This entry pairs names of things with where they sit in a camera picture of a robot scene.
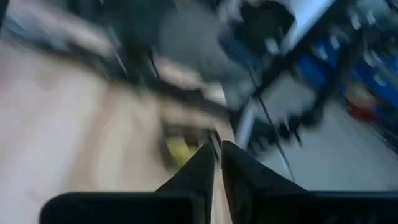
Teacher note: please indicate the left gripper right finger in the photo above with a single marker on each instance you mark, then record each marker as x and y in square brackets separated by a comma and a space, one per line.
[280, 205]

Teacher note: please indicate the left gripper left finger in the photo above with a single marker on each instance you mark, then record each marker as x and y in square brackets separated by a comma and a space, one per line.
[140, 208]

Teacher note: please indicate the yellow wedge eraser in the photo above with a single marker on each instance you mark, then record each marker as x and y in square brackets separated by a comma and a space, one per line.
[178, 149]

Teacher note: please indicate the black slotted plastic basket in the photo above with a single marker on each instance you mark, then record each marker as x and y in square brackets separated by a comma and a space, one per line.
[199, 135]

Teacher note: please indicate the black aluminium table frame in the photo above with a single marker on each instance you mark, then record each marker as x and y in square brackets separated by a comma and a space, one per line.
[174, 90]

